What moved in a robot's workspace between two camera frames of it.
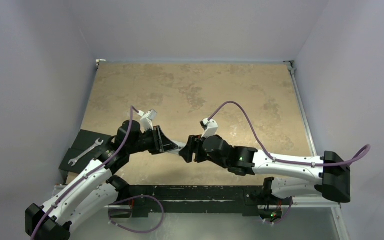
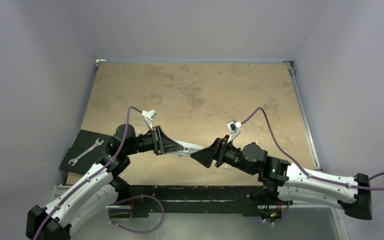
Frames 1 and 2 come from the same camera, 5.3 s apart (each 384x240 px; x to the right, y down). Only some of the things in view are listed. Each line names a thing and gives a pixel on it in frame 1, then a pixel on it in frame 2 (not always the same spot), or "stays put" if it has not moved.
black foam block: x=88 y=145 stays put
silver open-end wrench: x=98 y=142 stays put
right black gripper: x=193 y=148 → x=220 y=152
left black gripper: x=161 y=143 stays put
